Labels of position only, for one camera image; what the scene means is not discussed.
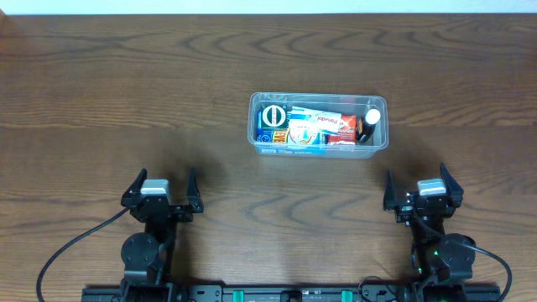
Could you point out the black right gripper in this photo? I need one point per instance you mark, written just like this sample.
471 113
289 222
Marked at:
425 210

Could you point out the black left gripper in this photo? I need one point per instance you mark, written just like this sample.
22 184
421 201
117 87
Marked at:
159 210

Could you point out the dark bottle with white cap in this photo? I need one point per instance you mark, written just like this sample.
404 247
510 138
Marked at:
366 125

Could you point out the red Panadol box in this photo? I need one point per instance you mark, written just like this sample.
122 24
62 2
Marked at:
346 134

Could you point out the blue fever patch box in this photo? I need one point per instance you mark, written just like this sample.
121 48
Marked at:
284 133

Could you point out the green Zam-Buk ointment box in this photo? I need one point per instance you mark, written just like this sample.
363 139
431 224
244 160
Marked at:
273 117

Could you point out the white Panadol box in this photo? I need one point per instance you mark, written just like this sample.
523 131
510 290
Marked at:
321 121

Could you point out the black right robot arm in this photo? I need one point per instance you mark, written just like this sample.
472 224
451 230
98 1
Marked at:
443 261

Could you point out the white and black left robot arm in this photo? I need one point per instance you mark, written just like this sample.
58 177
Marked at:
148 255

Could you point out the clear plastic container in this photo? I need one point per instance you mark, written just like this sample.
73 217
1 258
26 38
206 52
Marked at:
357 105

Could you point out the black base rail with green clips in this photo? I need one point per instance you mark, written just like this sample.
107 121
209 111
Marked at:
367 290

